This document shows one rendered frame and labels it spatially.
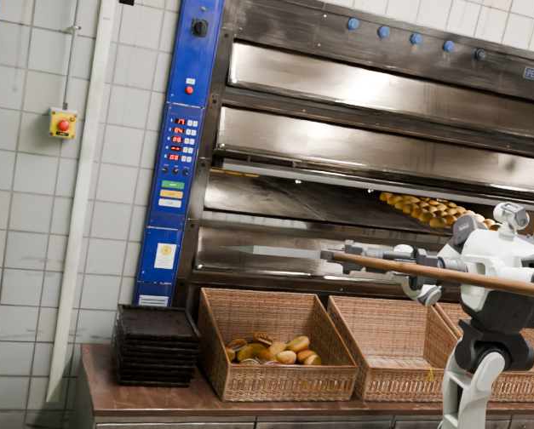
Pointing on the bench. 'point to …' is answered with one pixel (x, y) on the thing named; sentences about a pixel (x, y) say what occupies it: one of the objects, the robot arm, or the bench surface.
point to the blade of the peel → (277, 251)
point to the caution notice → (165, 255)
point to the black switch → (199, 27)
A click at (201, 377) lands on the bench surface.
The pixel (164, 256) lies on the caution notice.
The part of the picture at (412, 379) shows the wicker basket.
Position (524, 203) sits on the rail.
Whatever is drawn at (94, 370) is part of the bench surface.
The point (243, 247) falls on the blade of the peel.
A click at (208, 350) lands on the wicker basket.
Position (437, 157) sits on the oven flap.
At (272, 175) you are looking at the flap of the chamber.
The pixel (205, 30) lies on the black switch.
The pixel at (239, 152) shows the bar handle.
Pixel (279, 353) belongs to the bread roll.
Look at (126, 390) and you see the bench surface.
